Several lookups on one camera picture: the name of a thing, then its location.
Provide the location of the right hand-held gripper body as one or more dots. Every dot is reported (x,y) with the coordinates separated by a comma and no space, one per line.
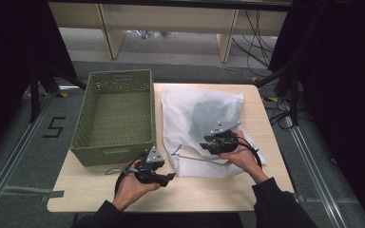
(226,142)

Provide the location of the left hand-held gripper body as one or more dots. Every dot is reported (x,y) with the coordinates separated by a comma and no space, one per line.
(149,172)

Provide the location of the black cloth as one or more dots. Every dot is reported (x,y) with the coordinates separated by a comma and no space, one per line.
(207,117)

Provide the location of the white mesh laundry bag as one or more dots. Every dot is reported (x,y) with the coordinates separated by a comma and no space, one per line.
(177,117)

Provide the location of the green woven basket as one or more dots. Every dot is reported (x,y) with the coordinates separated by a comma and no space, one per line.
(117,110)

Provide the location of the person's right hand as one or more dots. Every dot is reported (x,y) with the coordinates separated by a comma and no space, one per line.
(245,158)

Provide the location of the person's left hand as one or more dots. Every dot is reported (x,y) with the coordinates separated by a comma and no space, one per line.
(128,190)

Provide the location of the black metal stand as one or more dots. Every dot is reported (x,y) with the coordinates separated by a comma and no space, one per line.
(293,95)
(34,95)

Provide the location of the clear plastic wrap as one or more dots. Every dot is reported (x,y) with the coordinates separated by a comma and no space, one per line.
(149,33)

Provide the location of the light wooden bench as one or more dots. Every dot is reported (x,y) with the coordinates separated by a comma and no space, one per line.
(171,19)

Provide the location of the black curtain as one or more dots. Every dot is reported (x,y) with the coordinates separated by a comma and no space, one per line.
(9,63)
(345,95)

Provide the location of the metal floor rail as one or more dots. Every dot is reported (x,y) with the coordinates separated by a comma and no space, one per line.
(313,171)
(15,152)

